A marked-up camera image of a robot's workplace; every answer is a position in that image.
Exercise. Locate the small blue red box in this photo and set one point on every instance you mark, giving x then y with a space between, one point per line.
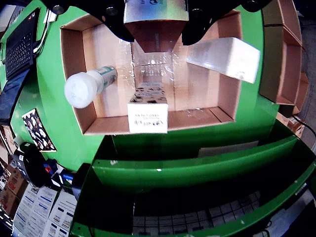
50 166

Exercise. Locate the black laptop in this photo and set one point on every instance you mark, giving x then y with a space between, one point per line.
19 49

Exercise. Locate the tall white carton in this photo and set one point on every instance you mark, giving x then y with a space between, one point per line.
229 59

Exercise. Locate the cow pattern flat card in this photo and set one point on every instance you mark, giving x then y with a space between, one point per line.
38 130

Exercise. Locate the plastic bottle teal label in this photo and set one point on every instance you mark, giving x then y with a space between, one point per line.
79 91

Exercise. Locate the red box silver top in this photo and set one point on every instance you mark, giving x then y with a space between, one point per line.
155 14

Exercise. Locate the black plastic device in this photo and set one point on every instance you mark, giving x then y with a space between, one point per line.
80 180

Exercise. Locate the shallow cardboard tray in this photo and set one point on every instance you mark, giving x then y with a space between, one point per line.
108 74

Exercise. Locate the cardboard box red letters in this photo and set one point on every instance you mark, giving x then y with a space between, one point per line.
12 190

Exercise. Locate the black round device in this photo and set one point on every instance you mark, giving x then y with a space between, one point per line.
37 165

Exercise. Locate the printed paper sheet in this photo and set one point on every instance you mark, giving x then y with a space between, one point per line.
61 214
32 209

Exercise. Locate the green metal shelf unit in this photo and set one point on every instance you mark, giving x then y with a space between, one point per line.
197 168

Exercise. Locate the cow print hand cream box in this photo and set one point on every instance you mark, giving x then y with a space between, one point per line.
148 118

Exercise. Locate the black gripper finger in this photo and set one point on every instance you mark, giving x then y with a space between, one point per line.
103 10
212 10

